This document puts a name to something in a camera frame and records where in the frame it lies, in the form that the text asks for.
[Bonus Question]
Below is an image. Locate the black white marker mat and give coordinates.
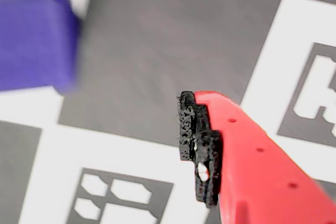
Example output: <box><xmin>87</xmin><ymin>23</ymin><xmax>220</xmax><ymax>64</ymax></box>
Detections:
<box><xmin>0</xmin><ymin>0</ymin><xmax>336</xmax><ymax>224</ymax></box>

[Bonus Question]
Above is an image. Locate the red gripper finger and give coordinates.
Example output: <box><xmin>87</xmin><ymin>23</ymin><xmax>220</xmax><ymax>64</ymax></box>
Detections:
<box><xmin>177</xmin><ymin>90</ymin><xmax>336</xmax><ymax>224</ymax></box>

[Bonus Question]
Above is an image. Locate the blue cube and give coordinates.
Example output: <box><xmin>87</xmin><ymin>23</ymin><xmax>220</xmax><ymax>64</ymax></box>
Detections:
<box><xmin>0</xmin><ymin>0</ymin><xmax>82</xmax><ymax>95</ymax></box>

